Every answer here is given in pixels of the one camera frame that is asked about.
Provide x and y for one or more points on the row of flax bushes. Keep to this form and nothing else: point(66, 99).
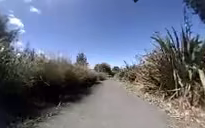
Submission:
point(176, 70)

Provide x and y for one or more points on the dry brown bushes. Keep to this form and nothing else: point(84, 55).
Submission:
point(40, 80)

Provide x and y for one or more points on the grey asphalt path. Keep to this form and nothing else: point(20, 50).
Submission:
point(106, 110)

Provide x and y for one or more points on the distant green trees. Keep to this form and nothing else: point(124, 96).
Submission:
point(103, 67)

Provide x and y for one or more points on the dry leaf-strewn verge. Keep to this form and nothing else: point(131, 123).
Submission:
point(176, 110)

